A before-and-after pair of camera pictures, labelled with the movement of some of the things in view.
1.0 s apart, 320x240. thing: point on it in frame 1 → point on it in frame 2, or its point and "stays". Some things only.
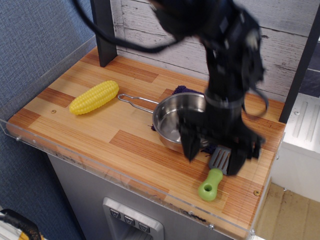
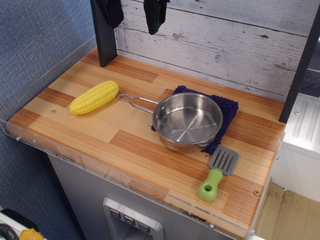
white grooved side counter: [298, 166] stays
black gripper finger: [237, 159] → [156, 12]
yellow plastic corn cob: [94, 98] stays
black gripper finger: [191, 143] → [114, 11]
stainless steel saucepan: [166, 113] stays
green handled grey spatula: [218, 165] stays
